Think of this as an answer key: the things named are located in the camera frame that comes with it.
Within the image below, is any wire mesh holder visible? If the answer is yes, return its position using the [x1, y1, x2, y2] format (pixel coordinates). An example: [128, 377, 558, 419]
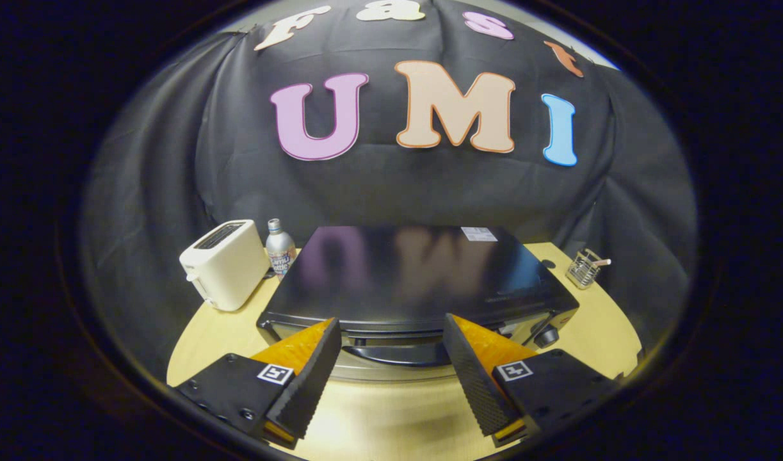
[565, 248, 613, 290]

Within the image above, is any black toaster oven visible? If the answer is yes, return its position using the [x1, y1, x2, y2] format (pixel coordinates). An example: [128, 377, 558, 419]
[257, 224, 581, 385]

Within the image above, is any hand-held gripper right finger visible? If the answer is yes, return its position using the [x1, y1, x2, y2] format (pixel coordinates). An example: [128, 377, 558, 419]
[442, 314, 622, 448]

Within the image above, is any silver metal bottle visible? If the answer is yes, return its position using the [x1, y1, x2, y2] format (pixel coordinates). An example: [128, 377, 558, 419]
[265, 218, 297, 278]

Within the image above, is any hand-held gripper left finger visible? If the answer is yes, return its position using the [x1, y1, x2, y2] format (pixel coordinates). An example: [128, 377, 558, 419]
[174, 317, 343, 450]

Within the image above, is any black backdrop cloth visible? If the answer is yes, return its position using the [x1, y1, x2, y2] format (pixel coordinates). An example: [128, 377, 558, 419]
[81, 0, 698, 380]

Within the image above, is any white slot toaster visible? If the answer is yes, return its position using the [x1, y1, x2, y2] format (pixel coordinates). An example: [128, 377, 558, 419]
[179, 220, 271, 312]

